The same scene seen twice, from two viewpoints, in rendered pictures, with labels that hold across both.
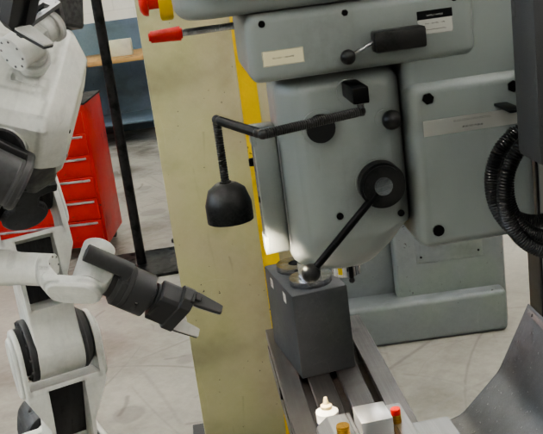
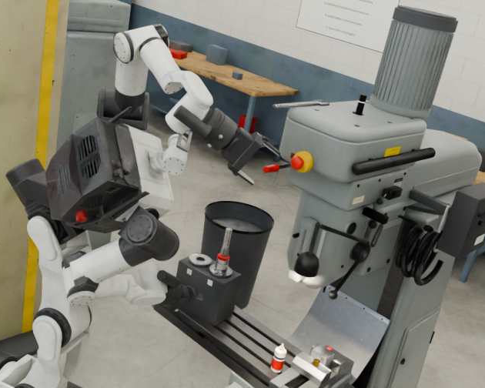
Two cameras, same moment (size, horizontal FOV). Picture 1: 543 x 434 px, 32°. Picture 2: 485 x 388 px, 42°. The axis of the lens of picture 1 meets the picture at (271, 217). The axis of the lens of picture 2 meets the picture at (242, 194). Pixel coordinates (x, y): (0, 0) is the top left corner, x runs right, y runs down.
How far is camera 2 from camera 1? 1.60 m
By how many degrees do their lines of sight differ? 44
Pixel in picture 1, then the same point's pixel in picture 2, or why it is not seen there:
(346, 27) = (377, 185)
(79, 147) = not seen: outside the picture
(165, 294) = (185, 293)
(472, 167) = (384, 242)
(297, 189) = (331, 255)
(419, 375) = not seen: hidden behind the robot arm
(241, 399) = not seen: outside the picture
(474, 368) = not seen: hidden behind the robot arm
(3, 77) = (148, 174)
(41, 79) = (162, 174)
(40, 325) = (73, 312)
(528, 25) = (472, 208)
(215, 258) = (1, 222)
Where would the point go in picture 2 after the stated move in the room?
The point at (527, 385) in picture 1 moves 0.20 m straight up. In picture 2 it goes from (334, 322) to (347, 279)
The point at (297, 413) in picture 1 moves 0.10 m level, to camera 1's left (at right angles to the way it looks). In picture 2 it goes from (235, 349) to (215, 356)
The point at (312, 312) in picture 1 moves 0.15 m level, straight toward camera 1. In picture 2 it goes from (227, 290) to (253, 311)
